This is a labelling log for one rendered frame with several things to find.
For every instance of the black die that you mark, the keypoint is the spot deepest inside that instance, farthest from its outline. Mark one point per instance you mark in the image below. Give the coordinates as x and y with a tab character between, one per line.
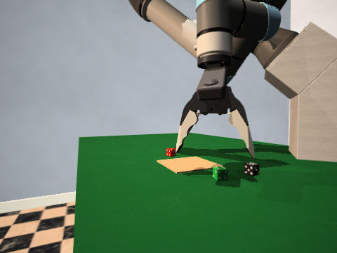
251	169

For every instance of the red die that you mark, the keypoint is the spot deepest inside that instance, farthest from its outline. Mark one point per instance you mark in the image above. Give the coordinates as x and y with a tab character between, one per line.
171	152

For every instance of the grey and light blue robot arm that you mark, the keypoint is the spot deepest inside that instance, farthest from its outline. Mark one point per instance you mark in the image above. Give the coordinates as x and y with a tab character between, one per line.
244	27

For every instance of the green die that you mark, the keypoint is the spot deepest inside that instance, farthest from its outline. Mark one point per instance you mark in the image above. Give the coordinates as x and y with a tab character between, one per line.
220	173

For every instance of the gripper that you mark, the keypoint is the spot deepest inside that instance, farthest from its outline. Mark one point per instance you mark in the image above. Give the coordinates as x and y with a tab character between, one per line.
237	112

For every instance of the tan flat mat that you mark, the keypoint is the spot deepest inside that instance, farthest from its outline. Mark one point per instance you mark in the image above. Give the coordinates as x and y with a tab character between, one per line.
188	164

